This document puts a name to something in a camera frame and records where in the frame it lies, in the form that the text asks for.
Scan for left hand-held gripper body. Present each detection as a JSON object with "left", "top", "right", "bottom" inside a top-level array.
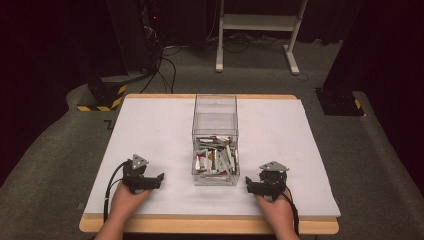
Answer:
[{"left": 121, "top": 153, "right": 158, "bottom": 195}]

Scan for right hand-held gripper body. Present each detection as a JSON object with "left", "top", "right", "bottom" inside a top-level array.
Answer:
[{"left": 250, "top": 160, "right": 290, "bottom": 202}]

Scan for person's right hand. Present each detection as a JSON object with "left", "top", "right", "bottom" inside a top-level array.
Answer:
[{"left": 254, "top": 189, "right": 296, "bottom": 235}]

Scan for person's left hand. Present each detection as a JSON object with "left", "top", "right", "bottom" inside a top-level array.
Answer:
[{"left": 109, "top": 181, "right": 153, "bottom": 228}]

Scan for pile of small sachets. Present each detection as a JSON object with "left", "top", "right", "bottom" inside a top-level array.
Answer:
[{"left": 194, "top": 134, "right": 240, "bottom": 177}]

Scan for white table mat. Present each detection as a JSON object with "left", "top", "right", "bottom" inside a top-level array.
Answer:
[{"left": 83, "top": 96, "right": 342, "bottom": 220}]

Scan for wooden table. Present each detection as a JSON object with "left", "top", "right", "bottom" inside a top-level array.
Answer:
[{"left": 78, "top": 92, "right": 341, "bottom": 236}]

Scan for clear plastic box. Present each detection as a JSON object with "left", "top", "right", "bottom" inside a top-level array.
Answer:
[{"left": 191, "top": 93, "right": 241, "bottom": 187}]

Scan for black stand with striped base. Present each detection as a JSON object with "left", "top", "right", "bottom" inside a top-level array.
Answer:
[{"left": 76, "top": 0, "right": 130, "bottom": 113}]

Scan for black stand base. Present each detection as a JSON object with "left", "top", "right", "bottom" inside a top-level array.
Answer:
[{"left": 314, "top": 87, "right": 365, "bottom": 117}]

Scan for black computer tower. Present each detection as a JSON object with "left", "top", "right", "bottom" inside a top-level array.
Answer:
[{"left": 105, "top": 0, "right": 165, "bottom": 74}]

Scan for white metal stand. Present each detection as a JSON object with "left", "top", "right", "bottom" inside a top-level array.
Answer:
[{"left": 214, "top": 0, "right": 310, "bottom": 76}]

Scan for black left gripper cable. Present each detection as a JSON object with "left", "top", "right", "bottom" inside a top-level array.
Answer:
[{"left": 102, "top": 160, "right": 130, "bottom": 224}]

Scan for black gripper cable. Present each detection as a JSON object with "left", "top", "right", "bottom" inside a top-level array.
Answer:
[
  {"left": 102, "top": 160, "right": 130, "bottom": 224},
  {"left": 281, "top": 186, "right": 300, "bottom": 238}
]

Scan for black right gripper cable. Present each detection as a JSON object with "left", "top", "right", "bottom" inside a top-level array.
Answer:
[{"left": 281, "top": 186, "right": 300, "bottom": 238}]

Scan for black floor cables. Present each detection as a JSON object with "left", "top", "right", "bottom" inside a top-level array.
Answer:
[{"left": 139, "top": 44, "right": 183, "bottom": 95}]

